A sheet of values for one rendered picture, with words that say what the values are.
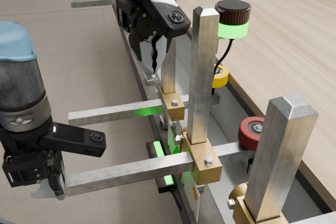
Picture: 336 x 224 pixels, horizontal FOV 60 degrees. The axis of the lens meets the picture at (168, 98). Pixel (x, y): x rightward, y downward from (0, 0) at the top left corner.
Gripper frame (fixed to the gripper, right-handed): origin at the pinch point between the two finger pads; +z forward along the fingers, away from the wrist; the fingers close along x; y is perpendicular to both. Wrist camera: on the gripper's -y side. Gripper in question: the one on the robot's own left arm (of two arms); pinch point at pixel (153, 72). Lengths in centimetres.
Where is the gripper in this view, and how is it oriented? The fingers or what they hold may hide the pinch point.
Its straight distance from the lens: 60.1
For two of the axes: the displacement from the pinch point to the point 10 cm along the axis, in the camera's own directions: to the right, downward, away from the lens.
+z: 0.0, 8.1, 5.9
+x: -8.2, 3.4, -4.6
